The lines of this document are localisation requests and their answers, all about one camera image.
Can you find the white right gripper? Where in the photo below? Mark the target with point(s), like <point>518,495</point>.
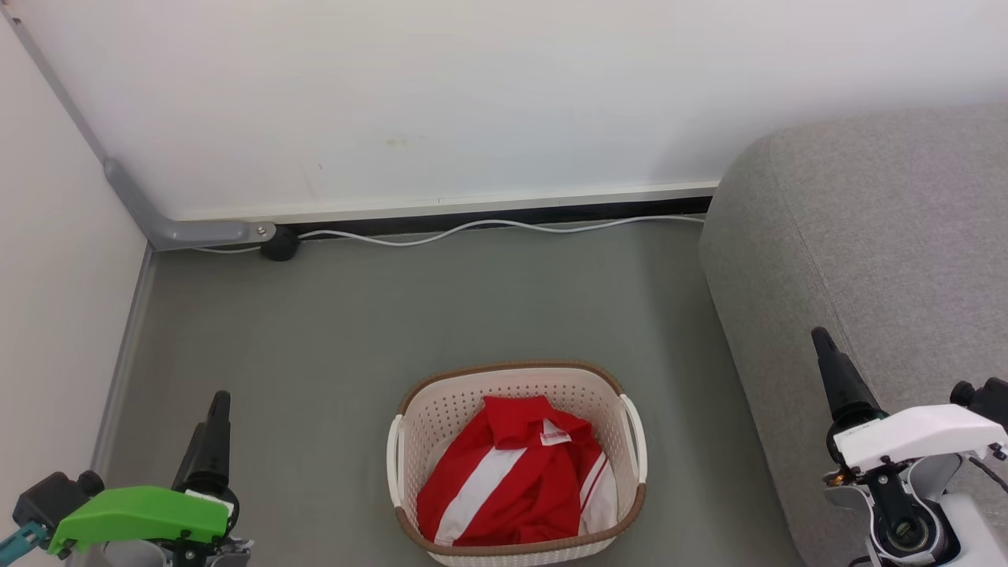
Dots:
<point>921,437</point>

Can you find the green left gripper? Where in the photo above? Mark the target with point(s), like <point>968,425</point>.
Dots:
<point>142,516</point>

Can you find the red white jersey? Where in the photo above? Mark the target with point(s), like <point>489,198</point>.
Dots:
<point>520,504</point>

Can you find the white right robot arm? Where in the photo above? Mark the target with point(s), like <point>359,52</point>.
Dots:
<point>976,528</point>

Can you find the grey fabric sofa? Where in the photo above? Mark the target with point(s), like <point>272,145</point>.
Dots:
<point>866,236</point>

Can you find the black round foot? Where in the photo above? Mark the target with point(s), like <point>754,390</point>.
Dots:
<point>280,244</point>

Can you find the cream perforated laundry basket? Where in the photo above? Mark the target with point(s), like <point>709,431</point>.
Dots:
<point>457,409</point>

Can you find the grey wall base trim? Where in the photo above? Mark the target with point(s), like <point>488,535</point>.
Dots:
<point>126,346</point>

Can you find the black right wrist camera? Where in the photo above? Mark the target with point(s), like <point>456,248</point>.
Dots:
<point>988,398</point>

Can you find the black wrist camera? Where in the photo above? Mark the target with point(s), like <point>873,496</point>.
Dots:
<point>51,496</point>
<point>988,398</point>

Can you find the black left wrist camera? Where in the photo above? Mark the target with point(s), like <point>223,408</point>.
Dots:
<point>51,496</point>

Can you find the teal left camera connector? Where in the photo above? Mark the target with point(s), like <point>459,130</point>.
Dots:
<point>20,539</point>

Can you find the grey metal frame leg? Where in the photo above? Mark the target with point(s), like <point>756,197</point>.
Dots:
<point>181,234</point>

